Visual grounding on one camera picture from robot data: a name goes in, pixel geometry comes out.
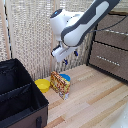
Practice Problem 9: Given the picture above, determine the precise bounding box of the silver bottom drawer handle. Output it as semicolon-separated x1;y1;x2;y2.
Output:
96;55;121;67

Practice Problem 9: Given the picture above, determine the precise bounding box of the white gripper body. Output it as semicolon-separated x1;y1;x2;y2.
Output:
50;44;80;65

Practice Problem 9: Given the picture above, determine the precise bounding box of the blue plastic cup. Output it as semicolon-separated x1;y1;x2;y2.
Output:
58;73;72;84

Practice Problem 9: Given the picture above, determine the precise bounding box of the silver drawer handle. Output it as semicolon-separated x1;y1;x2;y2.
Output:
99;28;128;36
96;55;121;67

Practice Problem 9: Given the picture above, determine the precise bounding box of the yellow plastic bowl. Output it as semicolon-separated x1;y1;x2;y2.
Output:
34;78;52;94

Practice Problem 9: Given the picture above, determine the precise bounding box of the brown drawer cabinet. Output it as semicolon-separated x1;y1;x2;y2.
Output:
86;10;128;83

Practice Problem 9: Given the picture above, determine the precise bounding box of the black fabric storage box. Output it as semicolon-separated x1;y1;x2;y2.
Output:
0;58;50;128

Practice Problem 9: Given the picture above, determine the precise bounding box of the orange patterned snack box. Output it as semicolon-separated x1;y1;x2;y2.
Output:
49;70;71;101

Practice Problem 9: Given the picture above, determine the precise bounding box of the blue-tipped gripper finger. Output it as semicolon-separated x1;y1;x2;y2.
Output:
73;49;80;57
63;58;69;66

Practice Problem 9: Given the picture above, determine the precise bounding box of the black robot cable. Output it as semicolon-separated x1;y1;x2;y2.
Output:
94;14;128;33

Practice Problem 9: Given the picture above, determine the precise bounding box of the bamboo folding screen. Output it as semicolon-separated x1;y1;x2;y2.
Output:
0;0;101;82

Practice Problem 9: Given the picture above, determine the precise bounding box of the silver upper drawer handle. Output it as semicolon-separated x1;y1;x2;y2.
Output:
99;28;128;36

